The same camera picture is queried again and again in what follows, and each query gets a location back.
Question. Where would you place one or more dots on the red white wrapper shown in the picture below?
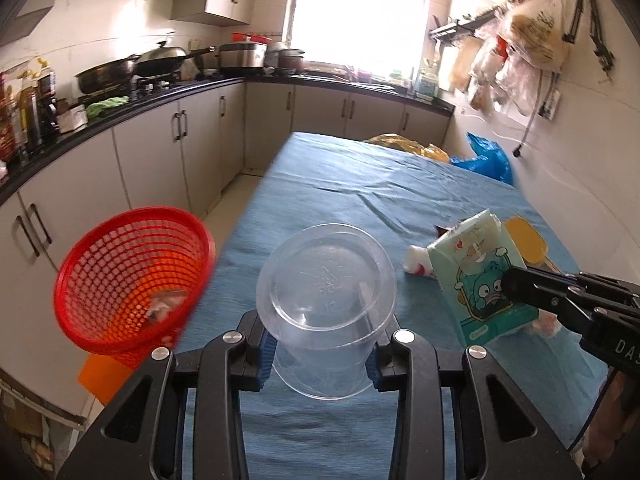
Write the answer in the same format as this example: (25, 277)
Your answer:
(417, 262)

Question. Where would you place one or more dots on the black wok with lid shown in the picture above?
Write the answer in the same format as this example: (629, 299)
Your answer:
(164, 60)

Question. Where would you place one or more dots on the window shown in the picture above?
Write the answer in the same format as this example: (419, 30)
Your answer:
(383, 38)

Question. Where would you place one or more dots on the clear plastic cup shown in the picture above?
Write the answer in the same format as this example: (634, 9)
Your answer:
(325, 309)

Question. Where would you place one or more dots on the black frying pan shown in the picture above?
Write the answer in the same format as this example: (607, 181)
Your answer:
(106, 75)

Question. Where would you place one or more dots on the blue tablecloth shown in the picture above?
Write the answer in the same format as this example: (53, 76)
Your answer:
(399, 199)

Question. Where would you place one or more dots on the green tissue pack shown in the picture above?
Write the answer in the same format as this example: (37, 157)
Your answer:
(469, 261)

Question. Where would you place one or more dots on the yellow round container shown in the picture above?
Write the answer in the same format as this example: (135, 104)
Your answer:
(531, 245)

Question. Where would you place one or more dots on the green cloth on counter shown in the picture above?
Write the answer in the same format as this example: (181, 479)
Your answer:
(99, 108)

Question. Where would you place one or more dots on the yellow plastic bag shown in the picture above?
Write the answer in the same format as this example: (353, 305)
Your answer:
(400, 143)

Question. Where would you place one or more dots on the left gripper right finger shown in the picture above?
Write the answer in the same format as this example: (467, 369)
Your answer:
(405, 362)

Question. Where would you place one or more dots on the red mesh waste basket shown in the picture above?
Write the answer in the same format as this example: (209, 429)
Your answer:
(131, 283)

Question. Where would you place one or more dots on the hanging bags on wall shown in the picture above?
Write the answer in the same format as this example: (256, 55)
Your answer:
(519, 46)

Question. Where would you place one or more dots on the blue plastic bag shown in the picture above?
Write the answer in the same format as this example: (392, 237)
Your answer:
(489, 160)

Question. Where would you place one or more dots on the silver rice cooker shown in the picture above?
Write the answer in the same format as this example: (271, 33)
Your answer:
(240, 55)

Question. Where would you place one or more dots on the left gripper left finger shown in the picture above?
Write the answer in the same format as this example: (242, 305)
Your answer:
(237, 361)

